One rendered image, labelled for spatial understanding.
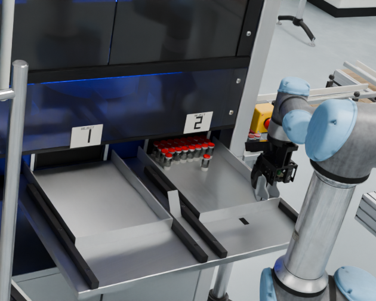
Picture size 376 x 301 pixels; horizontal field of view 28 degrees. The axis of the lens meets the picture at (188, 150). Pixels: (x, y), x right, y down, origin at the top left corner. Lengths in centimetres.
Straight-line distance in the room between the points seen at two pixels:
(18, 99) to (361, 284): 84
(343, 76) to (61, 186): 134
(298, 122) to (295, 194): 218
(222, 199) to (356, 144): 75
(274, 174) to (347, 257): 170
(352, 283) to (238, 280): 161
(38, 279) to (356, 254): 184
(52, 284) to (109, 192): 36
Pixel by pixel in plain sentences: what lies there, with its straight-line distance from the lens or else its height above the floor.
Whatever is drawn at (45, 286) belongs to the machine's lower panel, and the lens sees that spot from 218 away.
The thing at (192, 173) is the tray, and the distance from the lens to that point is 212.
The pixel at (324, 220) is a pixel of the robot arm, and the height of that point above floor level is 120.
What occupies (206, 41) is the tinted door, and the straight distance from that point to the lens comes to 199.
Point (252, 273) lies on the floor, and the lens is 327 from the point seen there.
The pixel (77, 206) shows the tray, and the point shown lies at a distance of 190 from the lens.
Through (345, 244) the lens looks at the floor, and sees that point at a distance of 363.
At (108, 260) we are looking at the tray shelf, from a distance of 175.
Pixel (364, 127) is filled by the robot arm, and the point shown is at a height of 141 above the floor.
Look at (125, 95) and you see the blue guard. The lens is 192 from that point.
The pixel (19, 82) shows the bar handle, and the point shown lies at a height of 145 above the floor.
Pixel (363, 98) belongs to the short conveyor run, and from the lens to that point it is 276.
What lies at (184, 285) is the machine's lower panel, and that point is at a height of 41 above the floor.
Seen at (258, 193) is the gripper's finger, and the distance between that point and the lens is 198.
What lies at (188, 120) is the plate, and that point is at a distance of 206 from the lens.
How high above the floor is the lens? 196
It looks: 29 degrees down
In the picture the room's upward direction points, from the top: 12 degrees clockwise
